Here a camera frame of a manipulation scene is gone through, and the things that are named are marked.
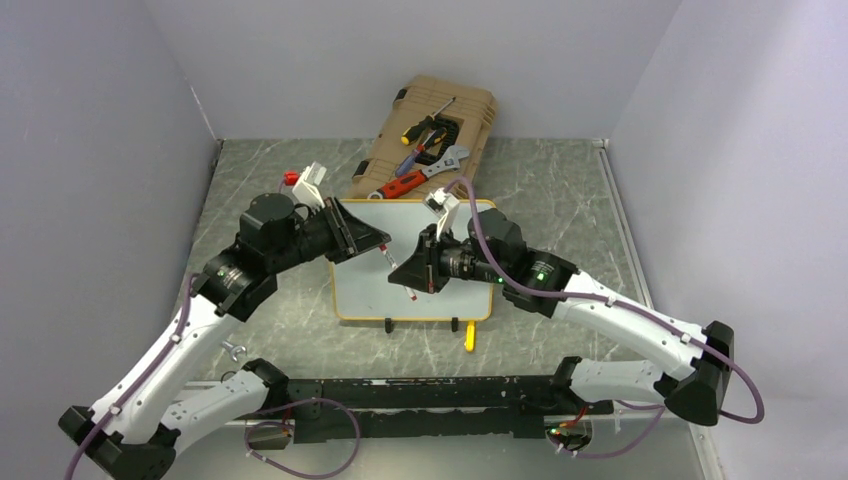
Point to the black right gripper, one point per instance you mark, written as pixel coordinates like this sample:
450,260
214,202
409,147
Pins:
414,272

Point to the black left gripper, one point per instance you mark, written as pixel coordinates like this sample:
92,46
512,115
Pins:
348,235

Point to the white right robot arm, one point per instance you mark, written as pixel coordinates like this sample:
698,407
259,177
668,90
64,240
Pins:
683,365

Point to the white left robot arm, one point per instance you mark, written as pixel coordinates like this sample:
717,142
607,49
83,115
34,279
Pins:
136,430

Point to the yellow black screwdriver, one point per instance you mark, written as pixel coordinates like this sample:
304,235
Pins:
415,131

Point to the tan plastic tool case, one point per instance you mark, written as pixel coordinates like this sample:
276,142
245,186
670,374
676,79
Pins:
469,123

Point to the small silver wrench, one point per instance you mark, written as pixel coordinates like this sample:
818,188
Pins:
233,351

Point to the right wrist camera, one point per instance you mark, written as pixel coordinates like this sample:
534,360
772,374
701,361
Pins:
444,205

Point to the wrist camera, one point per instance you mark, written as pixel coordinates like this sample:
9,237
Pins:
444,205
305,185

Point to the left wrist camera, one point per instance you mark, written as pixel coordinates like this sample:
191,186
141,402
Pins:
305,185

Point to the blue handled screwdriver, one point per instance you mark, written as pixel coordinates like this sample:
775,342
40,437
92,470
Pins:
434,138

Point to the red handled adjustable wrench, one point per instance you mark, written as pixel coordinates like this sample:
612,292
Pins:
406,183

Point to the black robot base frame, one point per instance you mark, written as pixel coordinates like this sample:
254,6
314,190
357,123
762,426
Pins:
521,406

